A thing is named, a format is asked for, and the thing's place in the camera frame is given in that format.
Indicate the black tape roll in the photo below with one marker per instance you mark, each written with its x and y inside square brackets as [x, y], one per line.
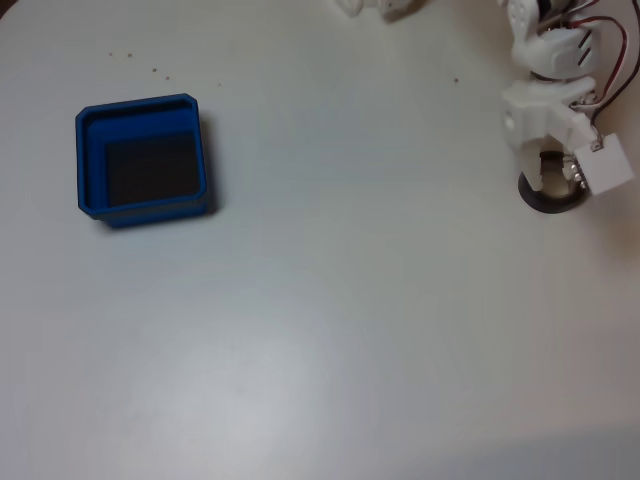
[550, 207]

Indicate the dark grey box liner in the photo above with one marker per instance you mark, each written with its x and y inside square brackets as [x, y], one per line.
[150, 170]

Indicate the blue plastic box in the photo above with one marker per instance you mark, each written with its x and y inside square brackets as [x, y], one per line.
[90, 165]

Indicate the white camera box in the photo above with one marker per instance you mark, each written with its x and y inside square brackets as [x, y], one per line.
[605, 165]

